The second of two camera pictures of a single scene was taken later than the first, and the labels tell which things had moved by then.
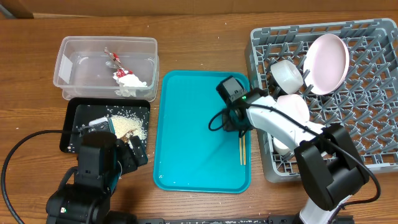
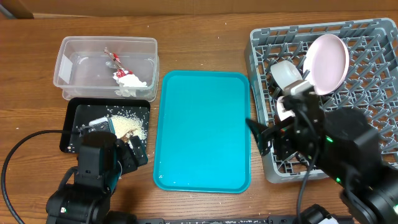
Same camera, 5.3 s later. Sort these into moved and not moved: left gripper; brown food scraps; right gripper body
Moved: right gripper body
Not moved: left gripper; brown food scraps
